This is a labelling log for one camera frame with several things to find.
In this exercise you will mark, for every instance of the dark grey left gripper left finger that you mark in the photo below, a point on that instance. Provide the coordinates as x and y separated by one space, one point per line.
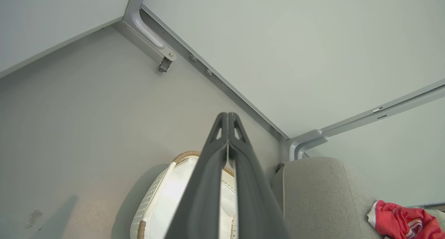
201 197

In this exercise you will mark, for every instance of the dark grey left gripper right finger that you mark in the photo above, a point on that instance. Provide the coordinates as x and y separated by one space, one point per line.
253 204

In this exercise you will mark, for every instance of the red striped cloth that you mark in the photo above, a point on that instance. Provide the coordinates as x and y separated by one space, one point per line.
393 220

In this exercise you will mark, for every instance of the beige fabric sofa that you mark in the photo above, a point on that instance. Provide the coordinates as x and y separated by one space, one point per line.
320 197

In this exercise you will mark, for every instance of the white laundry basket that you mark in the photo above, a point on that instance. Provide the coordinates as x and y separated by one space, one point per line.
163 204

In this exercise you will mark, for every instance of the small metal caster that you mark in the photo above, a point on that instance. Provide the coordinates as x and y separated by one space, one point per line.
280 167
165 64

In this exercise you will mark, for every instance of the round grey bolt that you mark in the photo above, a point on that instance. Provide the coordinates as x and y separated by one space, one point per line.
193 58
208 72

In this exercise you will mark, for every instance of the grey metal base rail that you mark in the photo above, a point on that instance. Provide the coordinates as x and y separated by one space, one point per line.
222 86

